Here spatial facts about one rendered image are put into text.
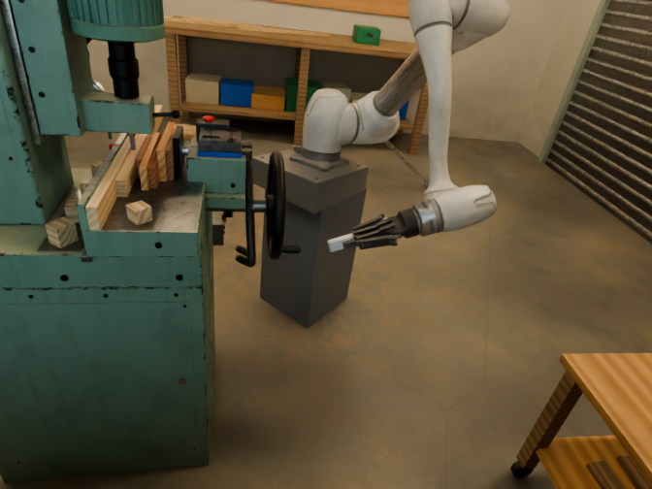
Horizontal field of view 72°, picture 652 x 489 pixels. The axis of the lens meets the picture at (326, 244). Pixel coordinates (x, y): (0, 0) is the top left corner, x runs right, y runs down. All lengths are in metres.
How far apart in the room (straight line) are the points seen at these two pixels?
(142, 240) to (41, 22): 0.44
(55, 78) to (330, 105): 0.93
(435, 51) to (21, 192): 1.02
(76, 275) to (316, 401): 1.01
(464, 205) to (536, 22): 3.95
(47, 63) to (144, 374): 0.74
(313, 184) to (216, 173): 0.56
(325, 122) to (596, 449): 1.41
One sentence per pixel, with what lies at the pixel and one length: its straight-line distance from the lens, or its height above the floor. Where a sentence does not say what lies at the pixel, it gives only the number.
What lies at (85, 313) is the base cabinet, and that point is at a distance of 1.16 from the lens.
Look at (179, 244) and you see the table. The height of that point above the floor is 0.87.
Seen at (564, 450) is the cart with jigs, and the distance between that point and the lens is 1.70.
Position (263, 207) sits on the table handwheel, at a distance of 1.18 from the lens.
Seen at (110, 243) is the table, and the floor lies 0.87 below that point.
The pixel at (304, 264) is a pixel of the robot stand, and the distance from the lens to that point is 1.84.
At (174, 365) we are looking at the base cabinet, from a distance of 1.25.
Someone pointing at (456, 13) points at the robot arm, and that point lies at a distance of 1.36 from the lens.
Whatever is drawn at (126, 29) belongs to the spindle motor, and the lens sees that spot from 1.01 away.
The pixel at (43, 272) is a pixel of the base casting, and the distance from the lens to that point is 1.11.
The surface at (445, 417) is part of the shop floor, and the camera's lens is 1.84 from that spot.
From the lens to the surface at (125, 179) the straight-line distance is 1.04.
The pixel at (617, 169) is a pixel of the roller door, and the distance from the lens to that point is 4.10.
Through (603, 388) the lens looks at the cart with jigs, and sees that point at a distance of 1.41.
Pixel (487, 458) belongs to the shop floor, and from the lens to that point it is 1.80.
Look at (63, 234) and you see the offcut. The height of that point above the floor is 0.83.
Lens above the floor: 1.37
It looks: 32 degrees down
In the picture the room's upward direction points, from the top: 8 degrees clockwise
